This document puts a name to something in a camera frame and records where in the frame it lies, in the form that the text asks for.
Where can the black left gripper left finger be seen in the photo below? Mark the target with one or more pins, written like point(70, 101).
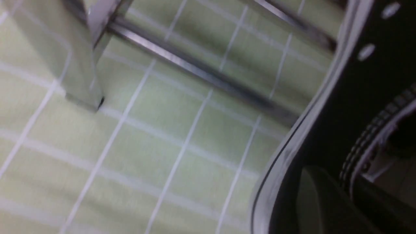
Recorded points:
point(323, 208)

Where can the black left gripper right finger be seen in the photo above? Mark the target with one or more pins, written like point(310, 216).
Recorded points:
point(387, 213)

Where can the black canvas sneaker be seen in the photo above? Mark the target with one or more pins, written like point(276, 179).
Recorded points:
point(363, 113)

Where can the silver metal shoe rack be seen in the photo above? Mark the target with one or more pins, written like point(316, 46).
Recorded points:
point(87, 31)

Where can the green checked tablecloth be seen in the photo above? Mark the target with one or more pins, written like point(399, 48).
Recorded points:
point(166, 154)

